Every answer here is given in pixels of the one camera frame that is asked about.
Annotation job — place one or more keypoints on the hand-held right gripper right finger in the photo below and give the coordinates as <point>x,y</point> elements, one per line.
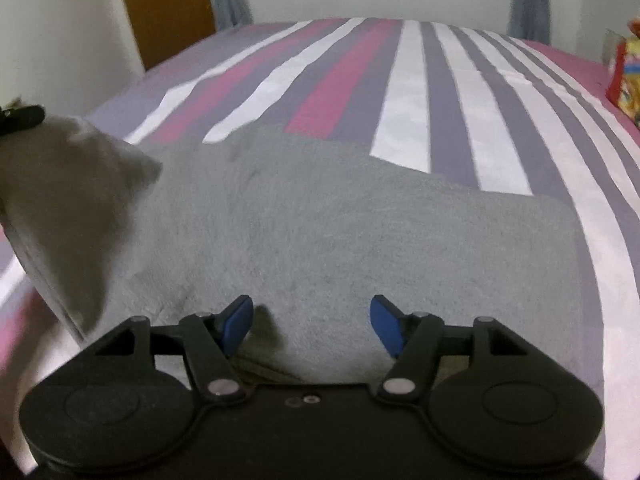
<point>387,325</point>

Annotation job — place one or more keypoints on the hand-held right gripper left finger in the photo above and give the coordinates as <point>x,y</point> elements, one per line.
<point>237,325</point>

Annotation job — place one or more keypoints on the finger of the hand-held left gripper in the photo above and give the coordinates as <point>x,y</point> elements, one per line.
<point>22,116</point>

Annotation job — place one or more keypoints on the grey pants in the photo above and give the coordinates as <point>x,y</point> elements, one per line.
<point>325,220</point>

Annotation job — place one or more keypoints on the brown wooden door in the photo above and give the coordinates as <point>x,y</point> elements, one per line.
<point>165,10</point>

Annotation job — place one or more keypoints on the bed with striped sheet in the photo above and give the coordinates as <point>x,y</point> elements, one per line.
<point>415,85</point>

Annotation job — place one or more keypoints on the colourful printed bag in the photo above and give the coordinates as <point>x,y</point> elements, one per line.
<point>627,80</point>

